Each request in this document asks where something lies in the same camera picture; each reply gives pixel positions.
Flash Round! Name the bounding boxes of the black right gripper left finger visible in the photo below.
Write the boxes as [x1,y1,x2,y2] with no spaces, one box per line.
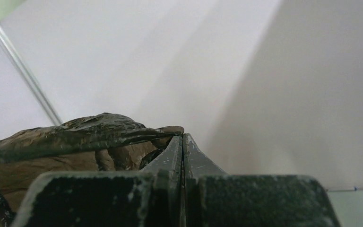
[12,136,182,227]

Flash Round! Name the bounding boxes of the left aluminium frame post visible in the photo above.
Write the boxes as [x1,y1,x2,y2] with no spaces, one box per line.
[0,25,62,125]

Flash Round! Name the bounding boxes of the black trash bag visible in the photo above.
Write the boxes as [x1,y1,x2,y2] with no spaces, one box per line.
[0,113,184,227]

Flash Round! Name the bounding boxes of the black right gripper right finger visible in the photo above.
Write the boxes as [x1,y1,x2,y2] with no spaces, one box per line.
[183,133,340,227]

